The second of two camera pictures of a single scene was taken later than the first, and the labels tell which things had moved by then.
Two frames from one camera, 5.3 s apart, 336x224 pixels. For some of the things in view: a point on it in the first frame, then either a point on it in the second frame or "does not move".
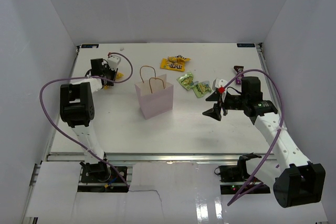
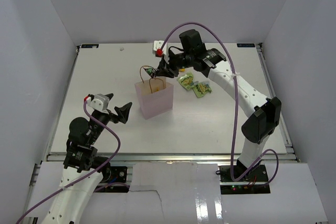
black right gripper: (214, 112) → (171, 72)
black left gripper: (113, 73) → (122, 112)
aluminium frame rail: (87, 157) does not move
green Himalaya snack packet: (186, 81) does not move
